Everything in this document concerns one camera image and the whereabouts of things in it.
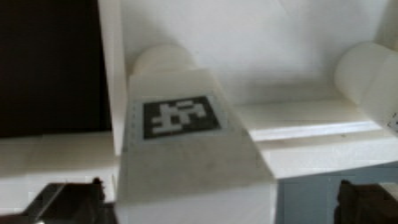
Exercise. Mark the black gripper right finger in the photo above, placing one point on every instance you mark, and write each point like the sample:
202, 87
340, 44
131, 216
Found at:
367, 203

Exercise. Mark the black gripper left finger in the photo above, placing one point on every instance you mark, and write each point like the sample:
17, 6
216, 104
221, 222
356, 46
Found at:
69, 204

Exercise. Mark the white square tabletop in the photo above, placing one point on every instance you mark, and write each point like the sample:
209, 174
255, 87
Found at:
269, 42

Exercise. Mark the white table leg with tag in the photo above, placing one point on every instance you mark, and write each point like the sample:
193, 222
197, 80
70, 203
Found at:
367, 82

